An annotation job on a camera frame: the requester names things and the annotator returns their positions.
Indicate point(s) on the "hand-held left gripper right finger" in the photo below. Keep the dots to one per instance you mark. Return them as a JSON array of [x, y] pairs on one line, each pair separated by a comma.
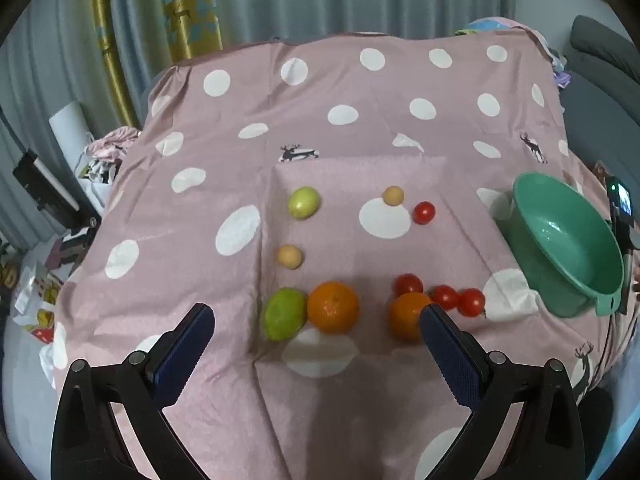
[[450, 355]]

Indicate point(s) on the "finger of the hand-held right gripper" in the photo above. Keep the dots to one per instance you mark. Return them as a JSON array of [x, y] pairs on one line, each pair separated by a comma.
[[624, 285]]

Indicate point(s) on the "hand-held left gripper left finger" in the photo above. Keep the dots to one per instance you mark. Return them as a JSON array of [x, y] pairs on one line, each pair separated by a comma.
[[182, 355]]

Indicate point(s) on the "red cherry tomato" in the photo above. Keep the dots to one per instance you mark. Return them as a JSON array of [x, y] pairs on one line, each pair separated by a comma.
[[445, 296], [408, 285], [424, 213], [472, 302]]

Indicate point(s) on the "orange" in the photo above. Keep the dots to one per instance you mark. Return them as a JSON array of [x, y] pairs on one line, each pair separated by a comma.
[[333, 308], [405, 317]]

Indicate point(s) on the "green plastic bowl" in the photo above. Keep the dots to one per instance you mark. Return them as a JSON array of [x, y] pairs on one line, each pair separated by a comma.
[[565, 240]]

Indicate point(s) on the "large green lime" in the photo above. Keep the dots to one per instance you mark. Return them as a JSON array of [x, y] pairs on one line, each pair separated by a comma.
[[284, 315]]

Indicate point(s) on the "small green fruit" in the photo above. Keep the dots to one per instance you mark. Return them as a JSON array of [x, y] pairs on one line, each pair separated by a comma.
[[303, 203]]

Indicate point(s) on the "red printed packet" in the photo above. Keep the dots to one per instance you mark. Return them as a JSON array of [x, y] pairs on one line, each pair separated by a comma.
[[601, 170]]

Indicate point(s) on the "grey sofa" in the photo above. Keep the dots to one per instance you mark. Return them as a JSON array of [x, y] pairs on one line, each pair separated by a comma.
[[600, 100]]

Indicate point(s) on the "purple cloth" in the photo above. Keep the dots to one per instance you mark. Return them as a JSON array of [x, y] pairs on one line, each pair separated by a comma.
[[561, 79]]

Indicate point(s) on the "small tan longan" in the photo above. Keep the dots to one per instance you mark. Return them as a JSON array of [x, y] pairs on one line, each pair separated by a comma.
[[290, 257], [393, 196]]

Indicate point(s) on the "printed plastic bags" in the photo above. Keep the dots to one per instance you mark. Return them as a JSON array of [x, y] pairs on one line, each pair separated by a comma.
[[35, 305]]

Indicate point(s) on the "white patterned bag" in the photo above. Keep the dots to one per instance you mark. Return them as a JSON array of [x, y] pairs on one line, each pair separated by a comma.
[[97, 175]]

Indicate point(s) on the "colourful pastel cloth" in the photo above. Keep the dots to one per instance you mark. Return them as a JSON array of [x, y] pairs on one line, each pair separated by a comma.
[[495, 25]]

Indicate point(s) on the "pink crumpled cloth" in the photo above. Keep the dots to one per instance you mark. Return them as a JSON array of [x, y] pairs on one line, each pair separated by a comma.
[[112, 140]]

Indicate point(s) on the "black box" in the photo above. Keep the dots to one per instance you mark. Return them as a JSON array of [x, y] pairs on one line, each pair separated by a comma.
[[37, 180]]

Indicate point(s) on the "pink polka dot blanket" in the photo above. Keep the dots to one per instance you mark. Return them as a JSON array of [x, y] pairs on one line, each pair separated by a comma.
[[350, 110]]

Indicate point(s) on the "yellow patterned curtain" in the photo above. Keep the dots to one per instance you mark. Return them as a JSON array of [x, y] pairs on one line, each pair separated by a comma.
[[190, 10]]

